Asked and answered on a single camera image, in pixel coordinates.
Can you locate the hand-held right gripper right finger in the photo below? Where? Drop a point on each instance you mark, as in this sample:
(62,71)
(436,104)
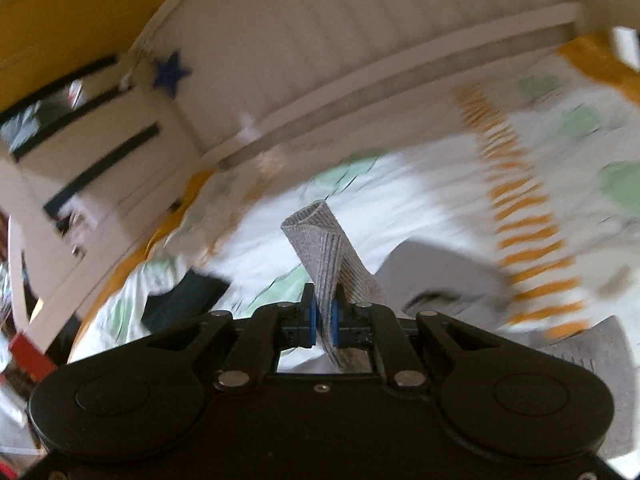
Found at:
(334,323)

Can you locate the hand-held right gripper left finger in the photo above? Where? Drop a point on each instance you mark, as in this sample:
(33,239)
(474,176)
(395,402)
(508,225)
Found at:
(311,321)

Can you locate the grey knit sweater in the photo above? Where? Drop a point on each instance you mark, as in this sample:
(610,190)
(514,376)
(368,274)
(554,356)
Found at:
(325,260)

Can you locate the dark cloth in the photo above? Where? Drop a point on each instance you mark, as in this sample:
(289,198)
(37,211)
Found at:
(185,300)

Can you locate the printed white duvet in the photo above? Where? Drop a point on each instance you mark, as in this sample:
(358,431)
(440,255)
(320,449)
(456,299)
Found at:
(425,200)

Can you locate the red box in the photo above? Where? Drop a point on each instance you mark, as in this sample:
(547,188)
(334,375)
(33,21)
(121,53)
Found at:
(31,357)

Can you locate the blue star decoration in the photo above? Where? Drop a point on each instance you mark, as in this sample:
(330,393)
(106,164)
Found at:
(171,72)

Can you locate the white shelf unit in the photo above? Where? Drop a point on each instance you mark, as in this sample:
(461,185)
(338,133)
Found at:
(95,125)

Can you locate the white wooden bed frame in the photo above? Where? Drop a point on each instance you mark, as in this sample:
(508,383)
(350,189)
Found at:
(300,50)

